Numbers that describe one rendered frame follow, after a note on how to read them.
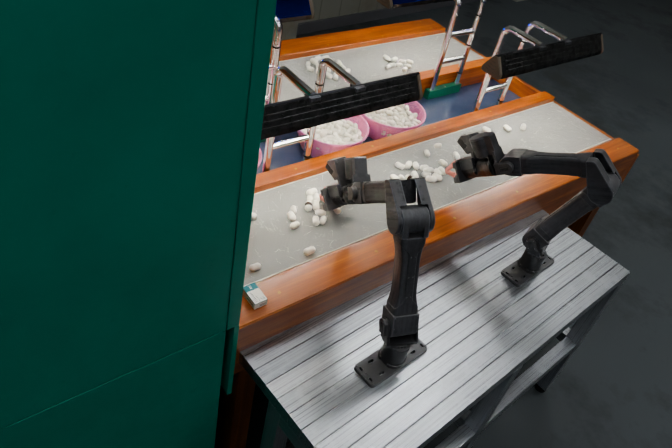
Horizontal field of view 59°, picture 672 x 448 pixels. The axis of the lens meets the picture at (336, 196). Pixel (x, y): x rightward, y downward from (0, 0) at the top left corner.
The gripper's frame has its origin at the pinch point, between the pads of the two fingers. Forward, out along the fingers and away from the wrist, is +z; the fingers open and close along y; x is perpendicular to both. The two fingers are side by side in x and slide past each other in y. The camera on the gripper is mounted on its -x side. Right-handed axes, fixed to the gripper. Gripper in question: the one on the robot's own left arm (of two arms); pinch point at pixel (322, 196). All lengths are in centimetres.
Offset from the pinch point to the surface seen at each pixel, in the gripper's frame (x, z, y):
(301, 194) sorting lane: -2.1, 5.3, 3.5
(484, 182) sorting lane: 12, -11, -57
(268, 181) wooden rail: -8.5, 8.9, 11.1
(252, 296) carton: 14.3, -20.5, 39.2
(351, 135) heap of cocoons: -14.6, 19.3, -30.9
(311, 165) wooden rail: -9.3, 9.8, -5.5
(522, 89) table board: -13, 23, -133
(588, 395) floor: 107, -8, -90
